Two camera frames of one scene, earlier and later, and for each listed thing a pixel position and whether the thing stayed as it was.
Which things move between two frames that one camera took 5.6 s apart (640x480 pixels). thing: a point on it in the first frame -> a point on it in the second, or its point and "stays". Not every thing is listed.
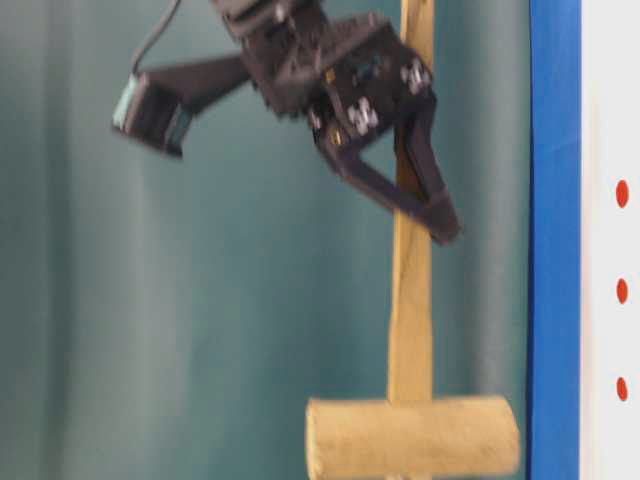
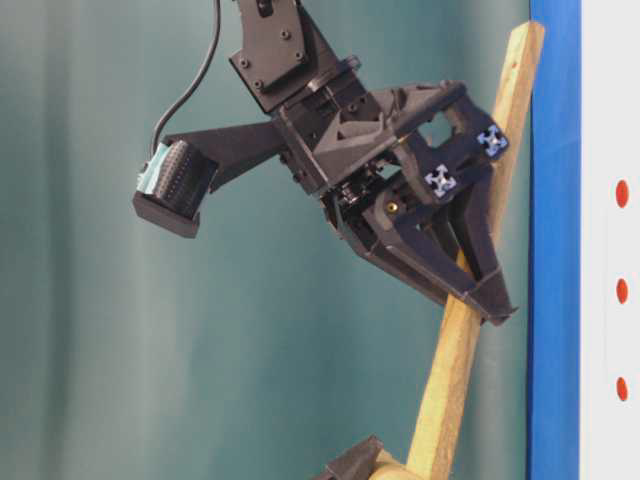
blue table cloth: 554,251 stays
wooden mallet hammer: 413,434 -> 451,360
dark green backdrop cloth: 169,317 stays
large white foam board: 610,241 stays
